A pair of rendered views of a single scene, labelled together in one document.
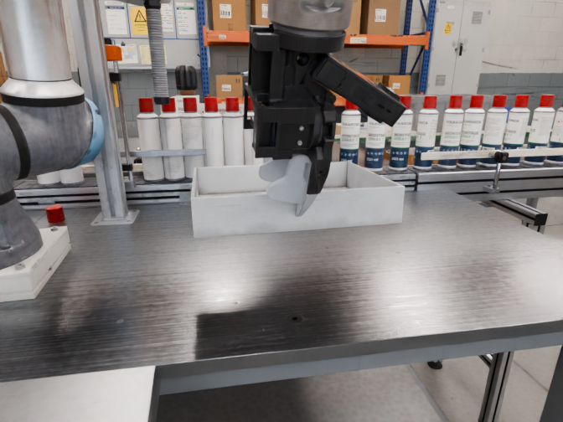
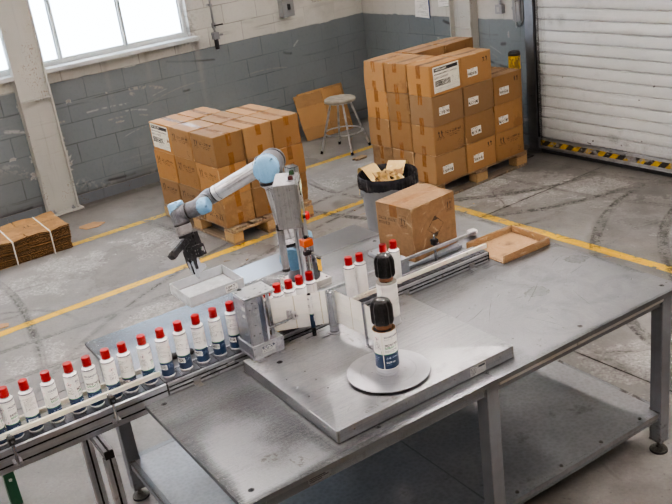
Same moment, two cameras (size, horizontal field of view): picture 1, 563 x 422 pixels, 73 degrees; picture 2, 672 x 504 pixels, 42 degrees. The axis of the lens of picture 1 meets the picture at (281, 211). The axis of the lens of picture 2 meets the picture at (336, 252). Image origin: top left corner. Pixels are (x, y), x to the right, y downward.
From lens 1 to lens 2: 443 cm
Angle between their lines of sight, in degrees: 134
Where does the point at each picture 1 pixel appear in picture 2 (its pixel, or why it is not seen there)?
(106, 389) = not seen: hidden behind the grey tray
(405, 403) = (180, 489)
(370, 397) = (203, 484)
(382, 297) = (179, 316)
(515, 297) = (137, 328)
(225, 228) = (215, 274)
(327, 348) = not seen: hidden behind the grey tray
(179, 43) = not seen: outside the picture
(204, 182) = (240, 283)
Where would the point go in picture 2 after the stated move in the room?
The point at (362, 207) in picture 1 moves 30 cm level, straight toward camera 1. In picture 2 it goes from (181, 284) to (179, 260)
